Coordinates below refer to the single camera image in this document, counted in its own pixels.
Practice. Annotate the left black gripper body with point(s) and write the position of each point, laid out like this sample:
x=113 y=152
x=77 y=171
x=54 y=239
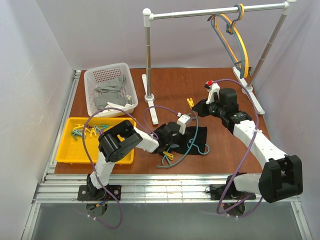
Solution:
x=176 y=136

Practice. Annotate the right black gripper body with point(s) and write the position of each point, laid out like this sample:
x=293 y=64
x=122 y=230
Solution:
x=204 y=107

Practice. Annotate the teal plastic hanger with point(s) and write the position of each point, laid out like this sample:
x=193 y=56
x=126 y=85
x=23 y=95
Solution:
x=195 y=144

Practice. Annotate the black underwear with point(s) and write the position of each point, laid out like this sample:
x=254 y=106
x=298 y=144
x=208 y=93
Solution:
x=163 y=146

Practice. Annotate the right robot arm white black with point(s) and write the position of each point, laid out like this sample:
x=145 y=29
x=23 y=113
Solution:
x=282 y=174

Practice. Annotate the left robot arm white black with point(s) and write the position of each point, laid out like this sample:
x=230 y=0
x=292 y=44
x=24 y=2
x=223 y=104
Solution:
x=120 y=140

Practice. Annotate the yellow plastic hanger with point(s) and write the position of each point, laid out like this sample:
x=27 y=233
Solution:
x=241 y=63

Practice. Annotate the white cloth in basket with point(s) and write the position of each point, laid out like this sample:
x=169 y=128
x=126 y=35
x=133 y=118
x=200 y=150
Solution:
x=120 y=102

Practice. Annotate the grey cloth in basket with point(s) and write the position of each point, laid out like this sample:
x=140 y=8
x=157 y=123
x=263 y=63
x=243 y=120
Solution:
x=107 y=89

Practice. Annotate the white plastic laundry basket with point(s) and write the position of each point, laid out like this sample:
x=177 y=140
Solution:
x=95 y=76

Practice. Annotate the pale yellow clothespin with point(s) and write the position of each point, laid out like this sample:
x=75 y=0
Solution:
x=79 y=126

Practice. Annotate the yellow plastic tray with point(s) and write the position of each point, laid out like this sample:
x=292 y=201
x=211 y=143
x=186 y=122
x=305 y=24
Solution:
x=72 y=151

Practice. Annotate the teal clothespin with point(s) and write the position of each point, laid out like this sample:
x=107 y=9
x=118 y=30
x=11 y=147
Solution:
x=78 y=133

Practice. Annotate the white metal clothes rack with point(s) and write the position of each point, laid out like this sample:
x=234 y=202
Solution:
x=247 y=82

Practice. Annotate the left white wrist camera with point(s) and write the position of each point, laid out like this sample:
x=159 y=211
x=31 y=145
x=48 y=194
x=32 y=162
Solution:
x=183 y=120

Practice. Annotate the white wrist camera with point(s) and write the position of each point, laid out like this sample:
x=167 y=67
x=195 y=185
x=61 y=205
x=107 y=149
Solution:
x=183 y=120
x=213 y=91

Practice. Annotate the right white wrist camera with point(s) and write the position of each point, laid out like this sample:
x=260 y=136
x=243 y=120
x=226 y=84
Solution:
x=213 y=91

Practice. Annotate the aluminium rail frame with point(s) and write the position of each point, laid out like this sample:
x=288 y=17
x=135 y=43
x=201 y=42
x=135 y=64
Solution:
x=144 y=182

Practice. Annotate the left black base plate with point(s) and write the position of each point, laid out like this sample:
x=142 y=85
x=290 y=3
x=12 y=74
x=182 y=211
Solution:
x=113 y=192

